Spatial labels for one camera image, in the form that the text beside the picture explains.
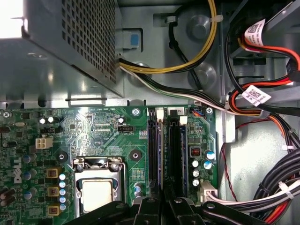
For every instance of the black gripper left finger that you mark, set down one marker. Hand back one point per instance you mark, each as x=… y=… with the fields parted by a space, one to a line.
x=145 y=213

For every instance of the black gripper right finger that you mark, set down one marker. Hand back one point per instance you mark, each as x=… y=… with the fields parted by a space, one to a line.
x=182 y=213

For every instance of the white four-pin power socket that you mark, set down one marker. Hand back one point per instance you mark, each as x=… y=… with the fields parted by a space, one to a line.
x=43 y=142

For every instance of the green motherboard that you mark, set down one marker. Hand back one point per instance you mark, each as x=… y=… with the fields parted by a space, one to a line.
x=105 y=140

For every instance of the silver CPU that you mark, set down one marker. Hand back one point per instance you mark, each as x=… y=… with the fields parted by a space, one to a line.
x=98 y=194

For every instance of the grey power supply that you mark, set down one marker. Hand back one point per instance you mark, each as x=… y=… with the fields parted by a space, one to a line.
x=89 y=35

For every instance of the dark RAM stick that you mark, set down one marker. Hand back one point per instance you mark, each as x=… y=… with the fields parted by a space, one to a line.
x=184 y=152
x=161 y=152

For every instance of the metal socket cover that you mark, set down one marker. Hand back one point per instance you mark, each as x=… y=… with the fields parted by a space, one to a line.
x=77 y=187

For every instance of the blue release tab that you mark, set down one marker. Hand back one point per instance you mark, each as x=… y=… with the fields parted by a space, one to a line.
x=131 y=38

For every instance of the black PC case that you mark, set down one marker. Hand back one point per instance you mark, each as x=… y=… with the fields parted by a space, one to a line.
x=246 y=164

